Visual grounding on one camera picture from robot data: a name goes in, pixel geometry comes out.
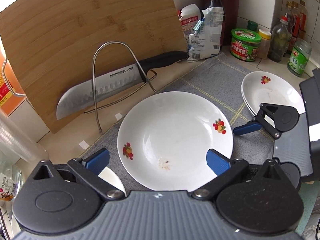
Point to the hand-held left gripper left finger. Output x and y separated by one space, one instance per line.
97 160

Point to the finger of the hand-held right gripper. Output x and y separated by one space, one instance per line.
245 128

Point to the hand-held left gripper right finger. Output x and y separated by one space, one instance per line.
217 163

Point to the white floral bowl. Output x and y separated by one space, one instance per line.
112 180

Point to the white tape piece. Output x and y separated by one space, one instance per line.
83 145
119 116

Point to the blue grey checked towel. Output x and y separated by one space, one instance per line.
212 80

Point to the tall plastic wrap roll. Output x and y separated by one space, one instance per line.
20 135

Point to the green lidded sauce jar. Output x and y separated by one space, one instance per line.
245 45

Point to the yellow lidded spice jar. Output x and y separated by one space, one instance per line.
264 45

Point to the green label glass bottle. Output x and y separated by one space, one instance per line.
298 60

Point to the glass jar with lid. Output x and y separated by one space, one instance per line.
10 180

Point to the glass bottle with red cap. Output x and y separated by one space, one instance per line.
278 42

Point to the white blue printed bag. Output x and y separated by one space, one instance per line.
205 42

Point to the small green capped jar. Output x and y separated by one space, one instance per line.
252 25

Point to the blue bag clip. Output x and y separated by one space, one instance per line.
198 25

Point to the orange cooking oil jug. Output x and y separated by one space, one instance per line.
7 92

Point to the amber glass bottle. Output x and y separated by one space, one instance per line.
303 20
295 25

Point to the brown knife block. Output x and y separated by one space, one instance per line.
232 10

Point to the white red printed bag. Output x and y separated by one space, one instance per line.
190 15

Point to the bamboo cutting board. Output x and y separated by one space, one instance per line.
87 30

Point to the dark soy sauce bottle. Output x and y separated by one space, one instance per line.
213 0

